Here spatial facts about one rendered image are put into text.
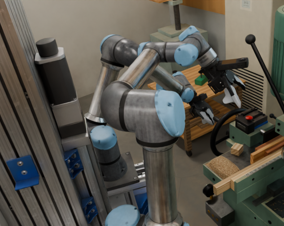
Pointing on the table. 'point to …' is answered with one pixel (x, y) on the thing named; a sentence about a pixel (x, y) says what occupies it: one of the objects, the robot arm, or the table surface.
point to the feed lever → (249, 39)
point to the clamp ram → (268, 135)
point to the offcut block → (237, 149)
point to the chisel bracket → (282, 126)
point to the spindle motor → (283, 53)
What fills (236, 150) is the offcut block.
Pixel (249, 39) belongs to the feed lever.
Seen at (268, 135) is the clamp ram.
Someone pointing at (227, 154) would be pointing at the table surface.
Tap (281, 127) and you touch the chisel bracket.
